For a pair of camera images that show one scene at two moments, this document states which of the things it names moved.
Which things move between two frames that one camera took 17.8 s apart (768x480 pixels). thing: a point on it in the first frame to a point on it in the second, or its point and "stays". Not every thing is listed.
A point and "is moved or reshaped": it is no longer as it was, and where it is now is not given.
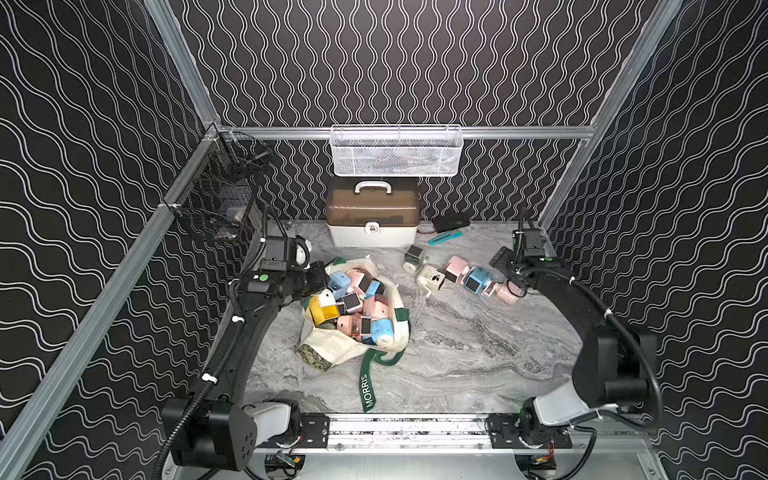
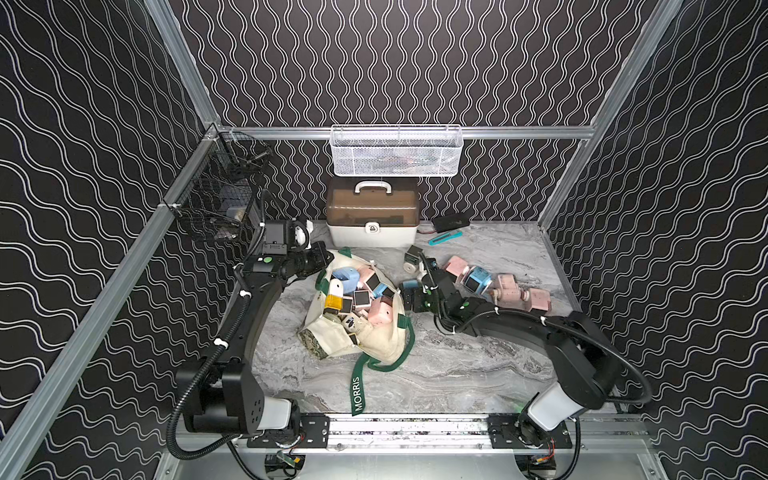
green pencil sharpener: (413, 259) stays
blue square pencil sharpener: (476, 279) stays
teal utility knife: (442, 238) stays
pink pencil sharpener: (456, 269) stays
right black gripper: (499, 259) to (416, 293)
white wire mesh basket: (396, 150) stays
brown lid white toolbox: (372, 213) stays
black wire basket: (218, 191) stays
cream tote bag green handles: (325, 349) is moved or reshaped
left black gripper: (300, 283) to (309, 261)
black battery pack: (451, 221) stays
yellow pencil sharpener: (323, 307) to (334, 295)
